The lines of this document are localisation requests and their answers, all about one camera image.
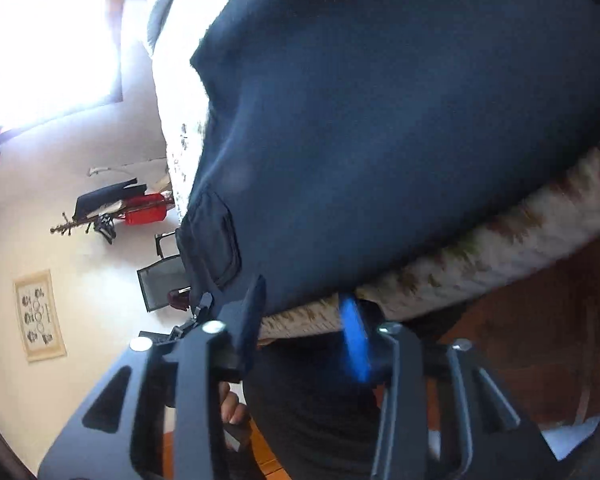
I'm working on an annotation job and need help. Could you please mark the red hanging bag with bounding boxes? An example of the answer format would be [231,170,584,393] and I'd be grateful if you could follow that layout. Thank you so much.
[124,192,173,226]

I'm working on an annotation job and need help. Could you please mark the dark navy pants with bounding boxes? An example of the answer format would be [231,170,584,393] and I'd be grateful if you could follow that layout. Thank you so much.
[175,0,600,313]

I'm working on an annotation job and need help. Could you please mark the framed wall poster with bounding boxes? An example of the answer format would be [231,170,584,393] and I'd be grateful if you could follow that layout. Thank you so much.
[12,269,67,363]

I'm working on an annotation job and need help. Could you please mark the bright window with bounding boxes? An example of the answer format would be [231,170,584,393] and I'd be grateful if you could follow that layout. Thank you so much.
[0,0,131,161]

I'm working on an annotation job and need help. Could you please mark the person's dark clothing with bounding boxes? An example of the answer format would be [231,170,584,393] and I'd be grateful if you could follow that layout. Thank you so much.
[245,330,396,480]

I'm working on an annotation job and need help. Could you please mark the black hanging garment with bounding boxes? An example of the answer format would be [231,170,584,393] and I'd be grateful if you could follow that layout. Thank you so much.
[75,178,148,221]

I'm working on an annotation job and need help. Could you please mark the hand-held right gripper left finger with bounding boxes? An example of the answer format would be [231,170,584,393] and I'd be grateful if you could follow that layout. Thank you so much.
[37,274,267,480]

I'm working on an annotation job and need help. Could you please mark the person's left hand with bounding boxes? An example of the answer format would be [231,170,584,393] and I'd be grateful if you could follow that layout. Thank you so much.
[219,382,253,426]

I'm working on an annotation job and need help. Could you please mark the black mesh chair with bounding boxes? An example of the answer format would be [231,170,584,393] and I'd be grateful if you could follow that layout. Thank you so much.
[136,230,193,313]

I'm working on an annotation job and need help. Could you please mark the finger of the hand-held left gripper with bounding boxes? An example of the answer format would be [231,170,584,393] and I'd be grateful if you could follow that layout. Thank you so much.
[167,291,216,343]

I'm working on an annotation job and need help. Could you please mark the white floral bed blanket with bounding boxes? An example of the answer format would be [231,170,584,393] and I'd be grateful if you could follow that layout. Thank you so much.
[145,0,600,348]

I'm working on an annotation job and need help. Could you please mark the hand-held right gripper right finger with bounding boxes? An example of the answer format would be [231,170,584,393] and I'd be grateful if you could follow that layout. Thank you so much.
[340,296,563,480]

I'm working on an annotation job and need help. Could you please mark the wooden coat rack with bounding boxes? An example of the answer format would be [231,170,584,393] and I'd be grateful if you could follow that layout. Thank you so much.
[50,177,176,246]

